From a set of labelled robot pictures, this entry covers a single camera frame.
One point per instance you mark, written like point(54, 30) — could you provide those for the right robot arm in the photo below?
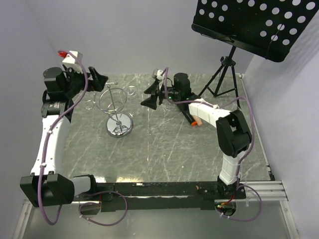
point(233, 134)

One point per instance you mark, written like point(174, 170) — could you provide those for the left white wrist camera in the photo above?
point(69, 62)

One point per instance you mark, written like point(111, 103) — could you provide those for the chrome wine glass rack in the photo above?
point(112, 101)

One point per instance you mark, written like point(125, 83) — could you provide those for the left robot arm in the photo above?
point(45, 179)

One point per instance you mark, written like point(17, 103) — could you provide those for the black microphone orange end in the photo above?
point(185, 111)

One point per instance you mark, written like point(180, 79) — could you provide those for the pink microphone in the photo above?
point(197, 121)

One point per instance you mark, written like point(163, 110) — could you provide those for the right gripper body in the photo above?
point(171, 94)

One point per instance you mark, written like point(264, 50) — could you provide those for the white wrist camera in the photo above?
point(69, 62)
point(158, 76)

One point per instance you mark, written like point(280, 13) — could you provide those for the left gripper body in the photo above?
point(76, 83)

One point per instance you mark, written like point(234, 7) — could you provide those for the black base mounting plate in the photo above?
point(163, 195)

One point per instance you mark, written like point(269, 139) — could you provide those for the black perforated music stand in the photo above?
point(276, 30)

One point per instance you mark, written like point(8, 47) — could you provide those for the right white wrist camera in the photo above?
point(158, 76)

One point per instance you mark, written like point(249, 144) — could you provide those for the aluminium frame rail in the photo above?
point(267, 190)

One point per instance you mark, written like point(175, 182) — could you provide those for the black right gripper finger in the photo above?
point(150, 102)
point(152, 88)

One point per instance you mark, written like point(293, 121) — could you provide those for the clear wine glass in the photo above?
point(131, 90)
point(167, 106)

